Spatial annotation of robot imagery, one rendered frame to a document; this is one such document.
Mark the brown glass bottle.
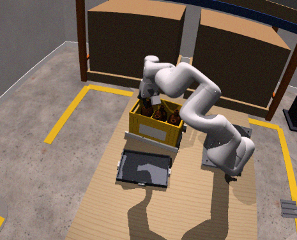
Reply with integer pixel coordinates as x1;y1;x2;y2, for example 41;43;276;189
155;105;167;122
168;109;181;126
170;119;176;126

